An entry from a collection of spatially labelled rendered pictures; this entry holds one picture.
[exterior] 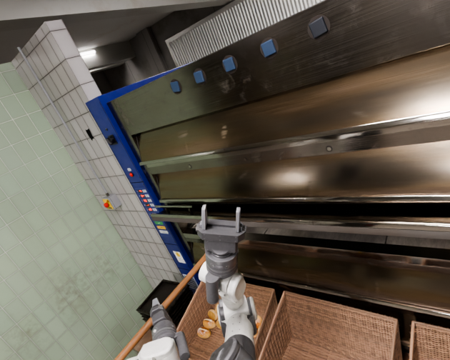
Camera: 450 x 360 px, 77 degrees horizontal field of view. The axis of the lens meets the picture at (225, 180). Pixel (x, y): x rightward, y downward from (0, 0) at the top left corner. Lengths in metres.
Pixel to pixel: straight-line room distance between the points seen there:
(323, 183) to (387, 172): 0.22
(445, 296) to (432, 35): 0.92
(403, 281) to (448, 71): 0.81
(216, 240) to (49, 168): 1.92
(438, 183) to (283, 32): 0.67
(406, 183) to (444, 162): 0.12
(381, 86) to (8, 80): 2.28
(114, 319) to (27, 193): 1.26
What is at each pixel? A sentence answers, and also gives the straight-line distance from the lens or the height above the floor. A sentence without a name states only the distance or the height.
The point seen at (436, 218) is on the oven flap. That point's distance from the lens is 1.10.
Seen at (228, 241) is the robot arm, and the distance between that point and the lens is 0.72.
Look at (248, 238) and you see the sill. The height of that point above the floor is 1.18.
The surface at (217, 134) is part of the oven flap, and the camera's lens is 1.28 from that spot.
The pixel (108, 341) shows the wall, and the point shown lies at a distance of 2.90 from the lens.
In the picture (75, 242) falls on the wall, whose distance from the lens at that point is 2.56.
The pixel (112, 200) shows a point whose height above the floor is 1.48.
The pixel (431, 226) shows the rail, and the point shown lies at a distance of 1.01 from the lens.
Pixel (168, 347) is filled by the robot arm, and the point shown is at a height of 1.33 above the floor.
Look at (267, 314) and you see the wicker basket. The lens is 1.71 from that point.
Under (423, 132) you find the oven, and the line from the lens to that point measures 1.02.
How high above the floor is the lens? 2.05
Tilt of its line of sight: 21 degrees down
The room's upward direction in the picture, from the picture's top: 23 degrees counter-clockwise
